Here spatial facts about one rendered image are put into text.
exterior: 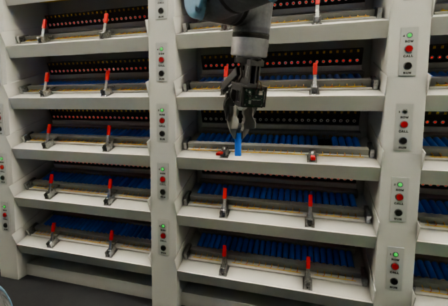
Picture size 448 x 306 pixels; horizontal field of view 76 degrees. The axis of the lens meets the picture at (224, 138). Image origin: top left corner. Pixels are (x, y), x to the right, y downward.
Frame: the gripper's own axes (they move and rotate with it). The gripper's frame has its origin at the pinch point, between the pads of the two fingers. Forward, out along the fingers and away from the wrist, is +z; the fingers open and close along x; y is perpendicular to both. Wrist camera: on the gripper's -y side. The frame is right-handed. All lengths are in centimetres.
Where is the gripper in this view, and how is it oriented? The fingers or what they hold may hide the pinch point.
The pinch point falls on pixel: (237, 133)
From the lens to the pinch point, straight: 78.4
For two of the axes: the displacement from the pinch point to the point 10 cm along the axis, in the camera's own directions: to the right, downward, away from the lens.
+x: 9.4, -0.2, 3.5
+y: 3.4, 2.8, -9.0
